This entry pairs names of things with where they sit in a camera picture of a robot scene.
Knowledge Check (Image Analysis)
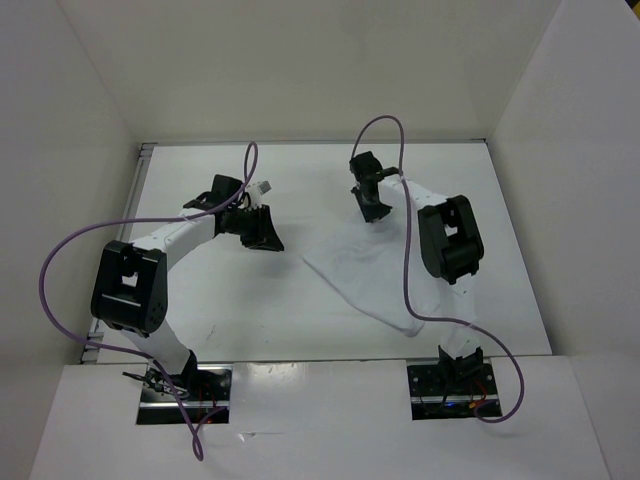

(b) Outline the white skirt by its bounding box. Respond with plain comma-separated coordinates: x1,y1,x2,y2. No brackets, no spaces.
302,202,479,338

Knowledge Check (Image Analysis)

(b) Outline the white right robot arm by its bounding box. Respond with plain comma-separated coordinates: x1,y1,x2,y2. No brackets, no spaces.
349,151,484,393

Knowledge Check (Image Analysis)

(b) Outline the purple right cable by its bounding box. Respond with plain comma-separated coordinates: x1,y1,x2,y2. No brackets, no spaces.
351,115,527,424

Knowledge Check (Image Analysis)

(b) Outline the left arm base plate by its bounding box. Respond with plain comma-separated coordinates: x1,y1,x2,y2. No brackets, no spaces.
123,364,233,426

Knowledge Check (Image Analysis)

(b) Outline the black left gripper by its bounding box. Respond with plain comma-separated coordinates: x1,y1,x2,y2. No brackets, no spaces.
227,203,284,252

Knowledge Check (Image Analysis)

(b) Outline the aluminium table frame rail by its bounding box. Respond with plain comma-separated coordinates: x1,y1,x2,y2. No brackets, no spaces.
90,143,156,336

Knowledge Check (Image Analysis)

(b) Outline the purple cable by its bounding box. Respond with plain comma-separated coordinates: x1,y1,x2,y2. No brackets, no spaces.
351,115,527,424
32,141,259,462

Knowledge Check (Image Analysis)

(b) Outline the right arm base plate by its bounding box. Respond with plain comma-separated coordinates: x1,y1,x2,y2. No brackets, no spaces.
406,360,502,421

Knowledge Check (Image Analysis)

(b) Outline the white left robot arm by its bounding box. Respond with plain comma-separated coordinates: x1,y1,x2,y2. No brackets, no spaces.
91,175,284,400

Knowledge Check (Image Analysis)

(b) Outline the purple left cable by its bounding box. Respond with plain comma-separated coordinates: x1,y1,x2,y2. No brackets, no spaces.
32,141,259,462

